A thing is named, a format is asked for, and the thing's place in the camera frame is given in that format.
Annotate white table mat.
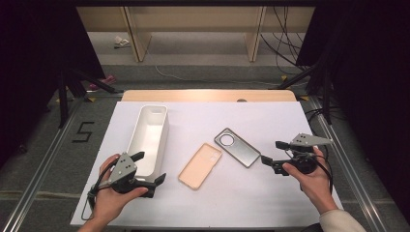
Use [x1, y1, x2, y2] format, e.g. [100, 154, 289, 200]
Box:
[70, 101, 344, 228]

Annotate small white floor item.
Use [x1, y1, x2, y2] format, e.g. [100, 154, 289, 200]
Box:
[113, 35, 132, 49]

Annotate person's right hand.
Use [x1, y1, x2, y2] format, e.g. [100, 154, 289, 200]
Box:
[281, 146, 339, 216]

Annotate pink floor item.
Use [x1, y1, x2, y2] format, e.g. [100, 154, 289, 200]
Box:
[88, 73, 117, 92]

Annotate dark curtain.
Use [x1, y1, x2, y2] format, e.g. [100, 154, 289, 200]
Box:
[0, 0, 106, 165]
[295, 0, 410, 223]

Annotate wooden shelf unit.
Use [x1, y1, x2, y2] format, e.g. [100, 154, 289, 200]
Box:
[76, 6, 316, 64]

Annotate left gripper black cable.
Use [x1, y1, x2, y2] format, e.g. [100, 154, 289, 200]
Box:
[80, 159, 119, 222]

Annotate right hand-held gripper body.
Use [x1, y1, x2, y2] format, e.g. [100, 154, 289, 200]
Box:
[271, 132, 335, 177]

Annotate bundle of black cables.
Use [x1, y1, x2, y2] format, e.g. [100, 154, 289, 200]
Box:
[259, 6, 311, 72]

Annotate white floor cable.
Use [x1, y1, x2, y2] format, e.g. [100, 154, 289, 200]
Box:
[154, 65, 282, 87]

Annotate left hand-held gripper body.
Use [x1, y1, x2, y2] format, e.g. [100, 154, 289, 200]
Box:
[108, 152, 157, 199]

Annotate wooden table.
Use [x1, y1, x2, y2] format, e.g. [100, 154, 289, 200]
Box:
[121, 89, 298, 103]

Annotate person's left hand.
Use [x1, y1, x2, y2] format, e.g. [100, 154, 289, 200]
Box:
[92, 154, 150, 224]

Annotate black floor cables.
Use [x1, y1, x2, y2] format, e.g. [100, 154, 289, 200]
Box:
[304, 105, 343, 129]

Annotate peach phone case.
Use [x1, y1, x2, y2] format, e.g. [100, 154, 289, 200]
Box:
[177, 142, 223, 191]

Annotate black tripod stand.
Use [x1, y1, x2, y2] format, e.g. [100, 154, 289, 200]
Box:
[56, 65, 124, 130]
[277, 60, 335, 126]

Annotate white storage box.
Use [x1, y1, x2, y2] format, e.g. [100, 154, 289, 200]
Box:
[126, 104, 170, 184]

